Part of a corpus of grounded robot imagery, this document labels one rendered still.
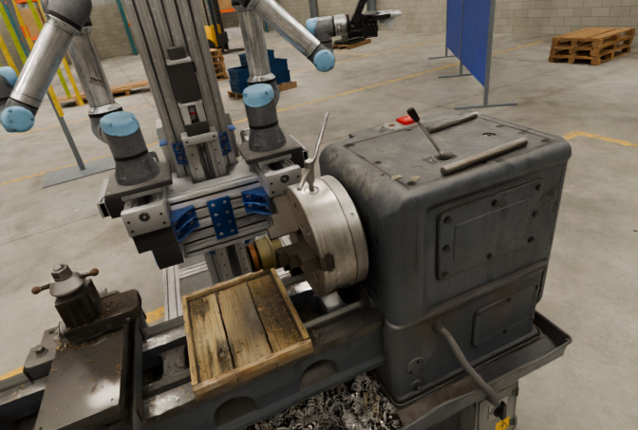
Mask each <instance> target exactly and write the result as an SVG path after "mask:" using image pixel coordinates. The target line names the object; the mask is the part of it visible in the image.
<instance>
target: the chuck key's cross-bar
mask: <svg viewBox="0 0 638 430"><path fill-rule="evenodd" d="M328 115H329V112H326V113H325V117H324V119H323V122H322V126H321V129H320V132H319V136H318V139H317V142H316V145H315V148H314V151H313V155H312V158H311V159H313V164H314V163H315V161H316V158H317V155H318V151H319V148H320V145H321V141H322V138H323V135H324V132H325V128H326V125H327V121H328ZM310 171H311V169H310V168H307V170H306V172H305V174H304V175H303V177H302V179H301V181H300V183H299V185H298V187H297V191H298V192H301V191H302V189H303V187H304V185H305V183H306V181H307V179H308V176H309V174H310Z"/></svg>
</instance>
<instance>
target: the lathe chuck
mask: <svg viewBox="0 0 638 430"><path fill-rule="evenodd" d="M298 185H299V183H297V184H293V185H291V186H287V187H286V188H285V189H286V192H287V195H288V198H289V201H290V204H291V208H292V211H293V214H294V217H295V219H296V222H297V225H298V227H299V228H300V230H299V231H297V232H296V233H293V234H289V236H290V240H291V244H292V243H295V242H298V241H301V240H305V241H306V242H307V243H308V244H309V246H310V247H311V248H312V249H313V250H314V251H315V253H316V254H317V255H318V256H319V257H320V258H324V257H325V254H327V253H329V254H330V255H331V256H332V262H333V268H332V271H328V270H326V271H322V270H321V269H319V270H317V271H312V272H309V273H307V274H304V276H305V278H306V280H307V282H308V283H309V285H310V287H311V289H312V290H313V291H314V292H315V293H316V294H317V295H318V296H320V297H323V296H325V295H328V294H331V293H333V292H335V291H334V290H336V289H338V288H341V287H343V289H344V288H347V287H349V286H352V285H353V284H354V282H355V280H356V276H357V261H356V253H355V249H354V244H353V240H352V236H351V233H350V230H349V227H348V225H347V220H346V218H345V215H344V213H343V210H342V208H341V206H340V204H339V202H338V200H337V198H336V197H335V195H334V193H333V192H332V191H331V190H330V188H329V187H328V186H327V184H326V183H325V182H324V181H323V180H322V179H320V178H316V179H315V182H314V187H316V188H317V189H318V192H316V193H314V194H308V193H306V189H308V188H309V184H308V183H307V182H306V183H305V185H304V187H303V189H302V191H301V192H298V191H297V187H298ZM341 290H342V289H341Z"/></svg>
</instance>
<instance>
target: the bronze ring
mask: <svg viewBox="0 0 638 430"><path fill-rule="evenodd" d="M253 243H254V244H252V243H251V244H248V245H247V246H245V252H246V255H247V258H248V262H249V265H250V268H251V270H252V272H257V271H260V270H261V269H262V270H263V271H266V270H269V269H272V268H274V269H277V263H276V262H278V258H277V254H276V249H278V248H281V247H282V244H281V241H280V240H279V238H275V239H272V240H270V239H269V238H268V237H267V236H266V235H265V236H264V238H261V239H258V240H255V241H254V242H253Z"/></svg>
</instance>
